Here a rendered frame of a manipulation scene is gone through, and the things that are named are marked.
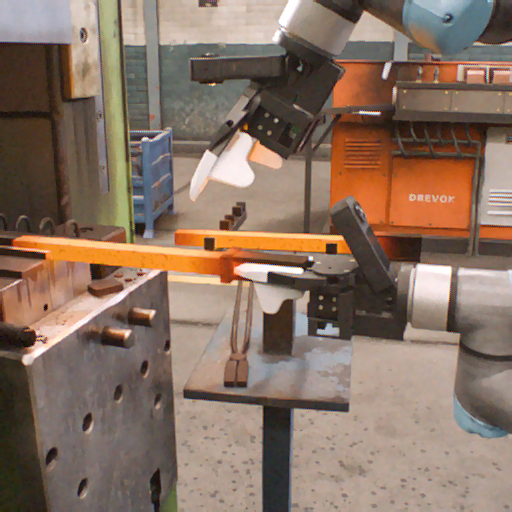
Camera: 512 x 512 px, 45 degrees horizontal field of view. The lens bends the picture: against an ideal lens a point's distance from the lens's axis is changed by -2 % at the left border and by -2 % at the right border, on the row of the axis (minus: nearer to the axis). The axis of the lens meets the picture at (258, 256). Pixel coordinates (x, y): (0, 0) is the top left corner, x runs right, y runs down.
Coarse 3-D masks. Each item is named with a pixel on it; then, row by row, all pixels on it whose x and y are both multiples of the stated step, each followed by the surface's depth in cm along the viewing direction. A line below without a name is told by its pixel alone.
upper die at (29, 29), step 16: (0, 0) 70; (16, 0) 73; (32, 0) 75; (48, 0) 78; (64, 0) 82; (0, 16) 70; (16, 16) 73; (32, 16) 76; (48, 16) 79; (64, 16) 82; (0, 32) 71; (16, 32) 73; (32, 32) 76; (48, 32) 79; (64, 32) 82
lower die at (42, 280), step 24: (0, 264) 82; (24, 264) 82; (48, 264) 84; (72, 264) 90; (0, 288) 76; (24, 288) 80; (48, 288) 85; (72, 288) 90; (0, 312) 76; (24, 312) 80; (48, 312) 85
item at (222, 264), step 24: (24, 240) 86; (48, 240) 86; (72, 240) 86; (120, 264) 82; (144, 264) 81; (168, 264) 80; (192, 264) 78; (216, 264) 77; (240, 264) 77; (288, 264) 75
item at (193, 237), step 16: (176, 240) 111; (192, 240) 110; (224, 240) 109; (240, 240) 109; (256, 240) 108; (272, 240) 108; (288, 240) 107; (304, 240) 107; (320, 240) 107; (336, 240) 106; (384, 240) 106; (400, 240) 105; (416, 240) 105; (400, 256) 106; (416, 256) 106
